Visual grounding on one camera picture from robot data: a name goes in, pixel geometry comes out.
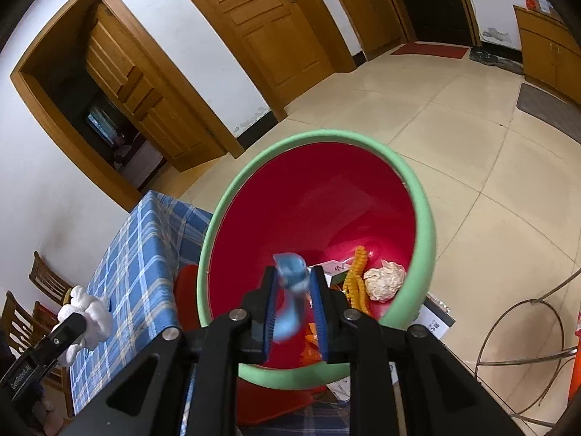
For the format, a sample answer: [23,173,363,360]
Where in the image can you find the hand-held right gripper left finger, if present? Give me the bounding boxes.
[59,267,279,436]

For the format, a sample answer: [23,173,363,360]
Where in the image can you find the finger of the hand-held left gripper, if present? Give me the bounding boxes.
[34,312,88,357]

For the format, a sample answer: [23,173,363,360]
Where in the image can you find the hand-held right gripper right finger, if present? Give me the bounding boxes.
[310,265,523,436]

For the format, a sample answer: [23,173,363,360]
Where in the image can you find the orange snack bag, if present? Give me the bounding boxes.
[300,322,324,364]

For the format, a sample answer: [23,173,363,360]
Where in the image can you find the white cloth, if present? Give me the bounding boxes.
[58,285,114,366]

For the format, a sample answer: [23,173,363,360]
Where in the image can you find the large yellow foam net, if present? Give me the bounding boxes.
[342,277,370,315]

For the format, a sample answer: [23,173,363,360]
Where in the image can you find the red bin with green rim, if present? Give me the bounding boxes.
[196,129,436,390]

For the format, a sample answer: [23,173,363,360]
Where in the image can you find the person's left hand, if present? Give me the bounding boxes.
[25,397,62,434]

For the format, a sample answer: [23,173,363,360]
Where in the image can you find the wooden chair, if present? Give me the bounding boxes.
[28,251,73,305]
[0,291,71,419]

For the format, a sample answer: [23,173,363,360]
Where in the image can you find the crumpled paper ball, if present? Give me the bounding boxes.
[364,260,407,303]

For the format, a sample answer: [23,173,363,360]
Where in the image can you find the blue plaid tablecloth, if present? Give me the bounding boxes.
[70,191,350,436]

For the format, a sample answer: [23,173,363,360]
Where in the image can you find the white cardboard box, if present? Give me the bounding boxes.
[326,295,456,401]

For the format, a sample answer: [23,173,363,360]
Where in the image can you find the open wooden door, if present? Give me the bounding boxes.
[84,2,228,173]

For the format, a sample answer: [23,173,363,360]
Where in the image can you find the orange patterned floor object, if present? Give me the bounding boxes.
[567,313,581,406]

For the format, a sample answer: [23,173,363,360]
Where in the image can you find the red doormat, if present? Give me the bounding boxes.
[390,42,469,60]

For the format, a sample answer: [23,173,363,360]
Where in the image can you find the closed wooden door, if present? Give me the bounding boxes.
[161,0,359,121]

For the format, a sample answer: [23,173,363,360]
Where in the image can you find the grey floor mat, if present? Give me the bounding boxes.
[517,83,581,142]

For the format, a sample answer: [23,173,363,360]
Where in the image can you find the black door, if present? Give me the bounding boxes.
[372,0,482,48]

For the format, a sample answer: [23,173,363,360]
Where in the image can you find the wooden cabinet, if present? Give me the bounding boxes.
[513,4,581,106]

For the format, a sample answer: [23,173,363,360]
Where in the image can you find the metal wire frame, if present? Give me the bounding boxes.
[474,268,581,424]

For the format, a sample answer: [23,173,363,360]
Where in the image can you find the wooden door frame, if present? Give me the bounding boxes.
[10,0,246,212]

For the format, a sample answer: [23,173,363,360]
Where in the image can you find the wooden wall panel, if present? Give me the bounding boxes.
[331,0,409,60]

